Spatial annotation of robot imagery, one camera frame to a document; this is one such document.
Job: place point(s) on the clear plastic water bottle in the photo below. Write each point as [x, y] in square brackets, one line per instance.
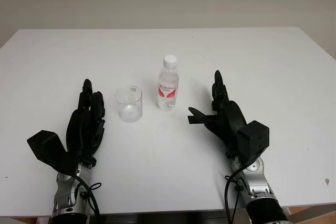
[168, 87]

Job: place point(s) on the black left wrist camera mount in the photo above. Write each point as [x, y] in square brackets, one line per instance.
[47, 148]

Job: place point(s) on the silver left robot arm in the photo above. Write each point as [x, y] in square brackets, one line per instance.
[65, 195]

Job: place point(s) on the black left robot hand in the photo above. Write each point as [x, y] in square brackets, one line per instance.
[82, 127]

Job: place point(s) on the white table leg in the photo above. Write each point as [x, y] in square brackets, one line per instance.
[287, 212]

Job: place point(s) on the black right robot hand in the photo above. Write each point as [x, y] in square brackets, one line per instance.
[228, 119]

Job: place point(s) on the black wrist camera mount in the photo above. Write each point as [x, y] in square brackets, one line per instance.
[47, 148]
[254, 140]

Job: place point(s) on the dark robot torso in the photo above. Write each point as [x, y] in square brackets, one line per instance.
[168, 219]

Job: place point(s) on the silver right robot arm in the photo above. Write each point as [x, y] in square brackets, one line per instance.
[260, 190]

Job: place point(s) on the clear glass cup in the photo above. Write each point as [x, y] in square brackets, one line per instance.
[128, 108]

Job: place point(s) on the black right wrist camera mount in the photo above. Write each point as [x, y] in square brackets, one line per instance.
[254, 140]

